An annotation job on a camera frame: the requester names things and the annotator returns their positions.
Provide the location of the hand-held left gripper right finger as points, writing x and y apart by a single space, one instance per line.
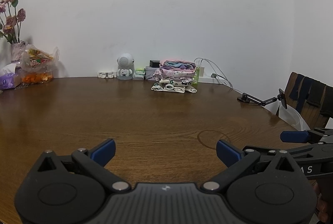
227 154

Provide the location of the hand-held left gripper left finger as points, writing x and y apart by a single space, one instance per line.
104 153

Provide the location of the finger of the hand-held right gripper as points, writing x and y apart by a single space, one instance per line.
312 149
294 136

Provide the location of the white plastic bag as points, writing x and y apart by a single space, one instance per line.
291 117

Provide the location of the wooden chair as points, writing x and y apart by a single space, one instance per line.
292 91

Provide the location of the dark cloths on chair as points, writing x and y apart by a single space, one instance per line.
314 94

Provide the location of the white power strip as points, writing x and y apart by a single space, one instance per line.
210 79

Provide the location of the green spray bottle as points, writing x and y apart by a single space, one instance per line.
197 75

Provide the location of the small green and white boxes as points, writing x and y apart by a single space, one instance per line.
139 74

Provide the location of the white charger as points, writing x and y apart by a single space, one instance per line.
202 71

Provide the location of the folded cream flower-print garment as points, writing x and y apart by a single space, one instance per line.
169 86

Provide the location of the small grey box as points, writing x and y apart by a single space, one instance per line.
150 73

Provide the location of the white robot figurine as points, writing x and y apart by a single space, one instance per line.
124 61

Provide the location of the folded pink floral garment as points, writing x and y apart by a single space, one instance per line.
174 73

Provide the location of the clear tub of orange fruit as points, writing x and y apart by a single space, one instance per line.
36 77

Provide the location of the small black box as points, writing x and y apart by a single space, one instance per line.
154 63

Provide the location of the clear bag of snack packets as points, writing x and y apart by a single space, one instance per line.
39 58

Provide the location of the purple tissue box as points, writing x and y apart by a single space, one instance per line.
9 81

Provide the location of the clear glass vase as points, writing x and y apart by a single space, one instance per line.
17 53

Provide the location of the dried rose bouquet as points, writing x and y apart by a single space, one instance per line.
11 21

